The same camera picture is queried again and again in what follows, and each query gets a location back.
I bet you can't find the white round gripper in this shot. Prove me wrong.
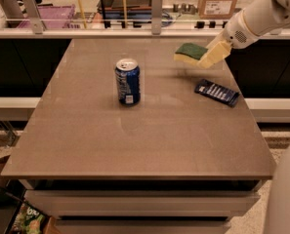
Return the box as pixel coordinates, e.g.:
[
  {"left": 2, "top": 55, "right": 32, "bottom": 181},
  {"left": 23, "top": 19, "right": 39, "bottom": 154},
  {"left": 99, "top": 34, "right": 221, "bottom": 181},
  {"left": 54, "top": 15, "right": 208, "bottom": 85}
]
[{"left": 198, "top": 12, "right": 260, "bottom": 68}]

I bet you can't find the green and yellow sponge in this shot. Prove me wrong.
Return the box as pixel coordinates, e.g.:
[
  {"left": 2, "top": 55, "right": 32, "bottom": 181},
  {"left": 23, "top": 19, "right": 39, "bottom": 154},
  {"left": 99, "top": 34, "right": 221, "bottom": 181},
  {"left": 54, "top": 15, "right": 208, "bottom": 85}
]
[{"left": 174, "top": 43, "right": 208, "bottom": 65}]

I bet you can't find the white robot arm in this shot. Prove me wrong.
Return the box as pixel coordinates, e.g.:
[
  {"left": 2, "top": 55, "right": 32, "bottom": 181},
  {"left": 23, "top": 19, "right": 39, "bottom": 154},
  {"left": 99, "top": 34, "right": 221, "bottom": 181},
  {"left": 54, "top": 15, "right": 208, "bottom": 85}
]
[{"left": 199, "top": 0, "right": 290, "bottom": 234}]

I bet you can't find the blue pepsi can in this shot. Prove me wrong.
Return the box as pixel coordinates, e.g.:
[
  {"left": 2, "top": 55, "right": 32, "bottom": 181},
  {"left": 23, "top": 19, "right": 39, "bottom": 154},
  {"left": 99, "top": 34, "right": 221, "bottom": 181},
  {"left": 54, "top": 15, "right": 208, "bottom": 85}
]
[{"left": 114, "top": 58, "right": 141, "bottom": 105}]

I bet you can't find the cardboard box with label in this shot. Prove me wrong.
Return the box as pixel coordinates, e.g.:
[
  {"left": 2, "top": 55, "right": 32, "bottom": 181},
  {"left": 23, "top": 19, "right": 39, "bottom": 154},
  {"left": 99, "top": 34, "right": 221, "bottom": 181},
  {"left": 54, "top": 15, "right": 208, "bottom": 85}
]
[{"left": 197, "top": 0, "right": 237, "bottom": 20}]

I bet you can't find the blue snack bar wrapper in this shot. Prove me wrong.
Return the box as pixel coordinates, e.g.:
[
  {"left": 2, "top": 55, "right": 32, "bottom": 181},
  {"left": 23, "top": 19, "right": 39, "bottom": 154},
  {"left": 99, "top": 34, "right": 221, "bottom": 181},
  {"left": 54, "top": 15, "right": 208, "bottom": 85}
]
[{"left": 194, "top": 79, "right": 239, "bottom": 107}]

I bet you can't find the purple plastic crate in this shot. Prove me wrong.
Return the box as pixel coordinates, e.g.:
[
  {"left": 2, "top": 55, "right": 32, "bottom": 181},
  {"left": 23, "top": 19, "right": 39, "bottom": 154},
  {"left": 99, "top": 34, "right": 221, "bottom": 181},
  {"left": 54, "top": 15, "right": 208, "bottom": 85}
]
[{"left": 17, "top": 4, "right": 77, "bottom": 30}]

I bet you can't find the upper white drawer front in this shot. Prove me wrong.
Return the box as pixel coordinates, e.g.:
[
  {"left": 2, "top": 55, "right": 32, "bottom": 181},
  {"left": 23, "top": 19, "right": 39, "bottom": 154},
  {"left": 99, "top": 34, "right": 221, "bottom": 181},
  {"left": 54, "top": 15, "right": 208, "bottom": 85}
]
[{"left": 25, "top": 190, "right": 260, "bottom": 217}]

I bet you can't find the white drawer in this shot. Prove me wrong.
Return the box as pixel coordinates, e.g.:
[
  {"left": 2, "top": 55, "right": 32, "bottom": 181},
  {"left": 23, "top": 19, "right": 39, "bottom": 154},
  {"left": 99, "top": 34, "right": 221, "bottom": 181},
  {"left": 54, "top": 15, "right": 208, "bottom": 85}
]
[
  {"left": 25, "top": 190, "right": 260, "bottom": 217},
  {"left": 57, "top": 220, "right": 230, "bottom": 234}
]

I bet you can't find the lower white drawer front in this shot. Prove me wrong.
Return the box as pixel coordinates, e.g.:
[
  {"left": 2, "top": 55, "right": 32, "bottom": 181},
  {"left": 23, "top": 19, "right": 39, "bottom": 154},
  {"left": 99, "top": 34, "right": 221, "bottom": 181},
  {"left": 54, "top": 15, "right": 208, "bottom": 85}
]
[{"left": 57, "top": 220, "right": 230, "bottom": 234}]

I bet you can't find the green chip bag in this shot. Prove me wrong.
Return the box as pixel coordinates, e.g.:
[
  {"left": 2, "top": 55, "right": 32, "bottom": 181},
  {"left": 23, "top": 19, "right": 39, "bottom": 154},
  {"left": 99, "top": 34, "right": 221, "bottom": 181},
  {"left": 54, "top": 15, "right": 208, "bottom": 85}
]
[{"left": 9, "top": 204, "right": 46, "bottom": 234}]

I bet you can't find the middle metal railing post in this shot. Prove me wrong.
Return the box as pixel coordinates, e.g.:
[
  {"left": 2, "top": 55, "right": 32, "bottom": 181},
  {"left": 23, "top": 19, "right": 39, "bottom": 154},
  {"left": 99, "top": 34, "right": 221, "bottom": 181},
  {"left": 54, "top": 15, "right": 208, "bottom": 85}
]
[{"left": 151, "top": 0, "right": 163, "bottom": 35}]

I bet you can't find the metal railing post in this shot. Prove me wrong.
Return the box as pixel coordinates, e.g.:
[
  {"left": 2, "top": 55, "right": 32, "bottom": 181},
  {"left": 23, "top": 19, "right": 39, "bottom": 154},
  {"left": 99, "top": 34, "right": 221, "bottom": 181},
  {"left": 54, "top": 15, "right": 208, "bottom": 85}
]
[
  {"left": 22, "top": 0, "right": 45, "bottom": 34},
  {"left": 151, "top": 0, "right": 163, "bottom": 35}
]

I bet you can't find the left metal railing post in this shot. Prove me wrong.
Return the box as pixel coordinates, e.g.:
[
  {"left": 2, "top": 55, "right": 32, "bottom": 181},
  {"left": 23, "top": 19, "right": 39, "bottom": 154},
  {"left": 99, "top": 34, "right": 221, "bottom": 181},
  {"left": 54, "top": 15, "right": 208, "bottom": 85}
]
[{"left": 22, "top": 0, "right": 45, "bottom": 34}]

